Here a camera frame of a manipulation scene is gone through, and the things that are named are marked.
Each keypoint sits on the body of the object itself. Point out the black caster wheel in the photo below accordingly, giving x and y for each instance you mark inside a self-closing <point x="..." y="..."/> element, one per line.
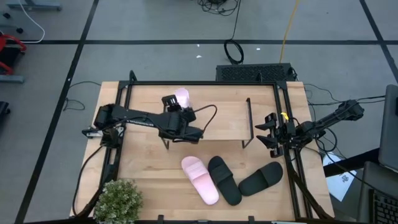
<point x="19" y="30"/>
<point x="6" y="15"/>

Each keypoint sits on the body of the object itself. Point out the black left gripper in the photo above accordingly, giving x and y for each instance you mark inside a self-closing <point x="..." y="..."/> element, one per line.
<point x="183" y="115"/>

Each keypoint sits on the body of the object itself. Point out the black metal rig frame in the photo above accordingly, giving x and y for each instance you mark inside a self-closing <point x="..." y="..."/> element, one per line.
<point x="202" y="83"/>

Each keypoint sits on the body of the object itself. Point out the green potted plant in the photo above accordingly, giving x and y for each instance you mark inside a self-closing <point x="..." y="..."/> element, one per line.
<point x="118" y="202"/>

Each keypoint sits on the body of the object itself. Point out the white paper sheet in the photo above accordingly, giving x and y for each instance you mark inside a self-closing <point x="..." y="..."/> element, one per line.
<point x="340" y="186"/>

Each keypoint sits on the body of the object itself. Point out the black desk bar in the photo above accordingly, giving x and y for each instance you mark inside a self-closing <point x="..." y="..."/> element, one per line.
<point x="357" y="161"/>

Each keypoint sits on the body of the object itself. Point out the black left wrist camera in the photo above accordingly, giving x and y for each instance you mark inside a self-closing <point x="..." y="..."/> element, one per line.
<point x="169" y="100"/>

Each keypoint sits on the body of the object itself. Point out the black perforated computer case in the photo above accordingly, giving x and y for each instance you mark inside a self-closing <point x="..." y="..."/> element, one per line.
<point x="248" y="73"/>

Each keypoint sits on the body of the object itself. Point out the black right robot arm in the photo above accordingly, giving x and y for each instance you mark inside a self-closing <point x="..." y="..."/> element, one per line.
<point x="329" y="119"/>

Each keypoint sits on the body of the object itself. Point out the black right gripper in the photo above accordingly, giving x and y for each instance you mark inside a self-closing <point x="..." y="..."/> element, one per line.
<point x="281" y="132"/>

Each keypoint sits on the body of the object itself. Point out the wooden shelf with black frame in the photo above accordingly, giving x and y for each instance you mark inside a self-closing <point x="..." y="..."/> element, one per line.
<point x="230" y="121"/>

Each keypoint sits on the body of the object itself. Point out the silver mounting plate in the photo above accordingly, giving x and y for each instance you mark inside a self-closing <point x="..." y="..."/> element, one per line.
<point x="91" y="133"/>

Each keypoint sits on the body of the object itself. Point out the grey laptop with black keyboard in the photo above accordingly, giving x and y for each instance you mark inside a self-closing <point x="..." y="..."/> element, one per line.
<point x="385" y="180"/>

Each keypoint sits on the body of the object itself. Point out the grey metal base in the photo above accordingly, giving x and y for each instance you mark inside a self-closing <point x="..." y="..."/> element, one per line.
<point x="34" y="5"/>
<point x="11" y="78"/>

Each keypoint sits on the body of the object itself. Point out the grey monitor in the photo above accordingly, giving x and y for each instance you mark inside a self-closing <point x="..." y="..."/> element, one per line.
<point x="390" y="130"/>

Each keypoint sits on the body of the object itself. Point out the red and black cart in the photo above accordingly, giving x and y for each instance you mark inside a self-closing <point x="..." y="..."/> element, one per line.
<point x="15" y="39"/>

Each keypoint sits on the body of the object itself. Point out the black slide sandal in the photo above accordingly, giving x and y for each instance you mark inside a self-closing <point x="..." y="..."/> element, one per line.
<point x="261" y="179"/>
<point x="224" y="179"/>

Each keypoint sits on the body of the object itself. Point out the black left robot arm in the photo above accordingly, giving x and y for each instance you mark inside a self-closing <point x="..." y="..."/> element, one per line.
<point x="140" y="118"/>

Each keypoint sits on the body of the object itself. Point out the pink slide sandal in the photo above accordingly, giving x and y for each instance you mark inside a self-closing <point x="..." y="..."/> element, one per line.
<point x="183" y="96"/>
<point x="199" y="179"/>

